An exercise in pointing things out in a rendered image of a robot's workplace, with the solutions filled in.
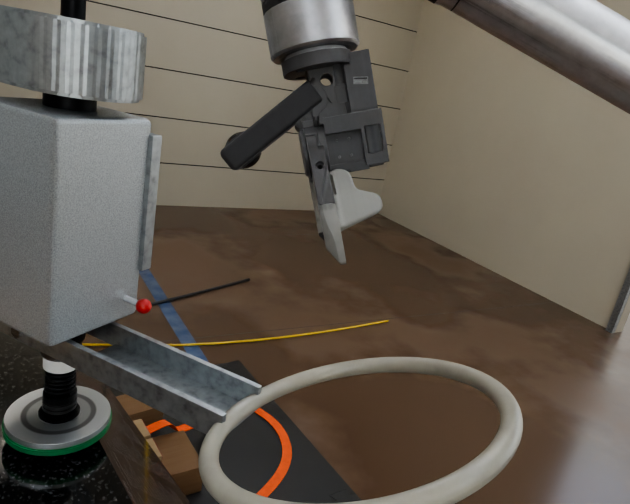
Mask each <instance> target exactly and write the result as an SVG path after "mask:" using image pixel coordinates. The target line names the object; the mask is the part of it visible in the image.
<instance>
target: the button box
mask: <svg viewBox="0 0 630 504"><path fill-rule="evenodd" d="M161 145H162V136H161V135H158V134H154V133H150V135H149V141H148V153H147V165H146V178H145V190H144V203H143V215H142V227H141V240H140V252H139V264H138V270H141V271H143V270H146V269H150V268H151V258H152V247H153V235H154V224H155V213H156V201H157V190H158V179H159V168H160V156H161Z"/></svg>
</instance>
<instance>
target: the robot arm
mask: <svg viewBox="0 0 630 504"><path fill-rule="evenodd" d="M428 1H430V2H432V3H434V4H435V5H441V6H443V7H444V8H446V9H448V10H450V11H451V12H453V13H455V14H457V15H458V16H460V17H462V18H464V19H465V20H467V21H469V22H470V23H472V24H474V25H476V26H477V27H479V28H481V29H483V30H484V31H486V32H488V33H490V34H491V35H493V36H495V37H496V38H498V39H500V40H502V41H503V42H505V43H507V44H509V45H510V46H512V47H514V48H516V49H517V50H519V51H521V52H523V53H524V54H526V55H528V56H529V57H531V58H533V59H535V60H536V61H538V62H540V63H542V64H543V65H545V66H547V67H549V68H550V69H552V70H554V71H555V72H557V73H559V74H561V75H562V76H564V77H566V78H568V79H569V80H571V81H573V82H575V83H576V84H578V85H580V86H582V87H583V88H585V89H587V90H588V91H590V92H592V93H594V94H595V95H597V96H599V97H601V98H602V99H604V100H606V101H608V102H609V103H611V104H613V105H614V106H616V107H618V108H620V109H621V110H623V111H625V112H627V113H628V114H630V20H628V19H627V18H625V17H623V16H622V15H620V14H618V13H617V12H615V11H613V10H611V9H610V8H608V7H606V6H605V5H603V4H601V3H600V2H598V1H596V0H428ZM261 5H262V10H263V18H264V24H265V29H266V35H267V40H268V46H269V51H270V57H271V61H272V62H274V63H275V64H277V65H281V66H282V71H283V77H284V79H286V80H295V81H296V80H307V81H306V82H305V83H303V84H302V85H301V86H300V87H298V88H297V89H296V90H295V91H293V92H292V93H291V94H290V95H289V96H287V97H286V98H285V99H284V100H282V101H281V102H280V103H279V104H277V105H276V106H275V107H274V108H273V109H271V110H270V111H269V112H268V113H266V114H265V115H264V116H263V117H261V118H260V119H259V120H258V121H256V122H255V123H254V124H253V125H252V126H250V127H249V128H248V129H247V130H245V131H243V132H237V133H235V134H233V135H232V136H231V137H230V138H229V139H228V140H227V142H226V145H225V147H224V148H223V149H222V150H221V152H220V155H221V157H222V158H223V160H224V161H225V162H226V163H227V165H228V166H229V167H230V168H231V169H232V170H240V169H241V168H242V169H244V168H249V167H252V166H253V165H255V164H256V163H257V162H258V160H259V159H260V156H261V154H262V153H261V152H262V151H264V150H265V149H266V148H267V147H268V146H270V145H271V144H272V143H273V142H275V141H276V140H277V139H278V138H280V137H281V136H282V135H283V134H285V133H286V132H287V131H288V130H290V129H291V128H292V127H293V126H294V125H295V129H296V131H297V132H299V133H298V134H299V135H298V136H299V142H300V147H301V153H302V159H303V164H304V169H305V174H306V177H307V176H308V177H309V183H310V189H311V195H312V200H313V206H314V212H315V218H316V223H317V229H318V234H319V236H320V237H321V238H322V239H323V240H324V241H325V246H326V249H327V250H328V251H329V253H330V254H331V255H332V256H333V257H334V258H335V259H336V260H337V261H338V262H339V263H340V264H341V265H343V264H346V257H345V251H344V245H343V240H342V234H341V232H342V231H343V230H345V229H347V228H349V227H351V226H353V225H355V224H357V223H359V222H361V221H364V220H366V219H368V218H370V217H372V216H374V215H376V214H378V213H379V212H380V211H381V209H382V205H383V204H382V200H381V198H380V196H379V195H378V194H376V193H373V192H368V191H363V190H359V189H357V188H356V187H355V186H354V183H353V180H352V177H351V175H350V173H349V172H354V171H360V170H365V169H370V168H369V167H374V166H379V165H384V163H385V162H389V155H388V148H387V142H386V136H385V129H384V123H383V116H382V110H381V108H378V105H377V99H376V92H375V86H374V80H373V73H372V67H371V60H370V54H369V49H364V50H359V51H354V50H355V49H356V48H357V47H358V45H359V43H360V42H359V36H358V29H357V23H356V17H355V10H354V4H353V0H261ZM352 51H353V52H352ZM324 78H325V79H328V80H329V81H330V83H331V85H329V86H324V85H323V84H322V83H321V81H320V80H321V79H324ZM380 131H381V132H380ZM382 143H383V145H382Z"/></svg>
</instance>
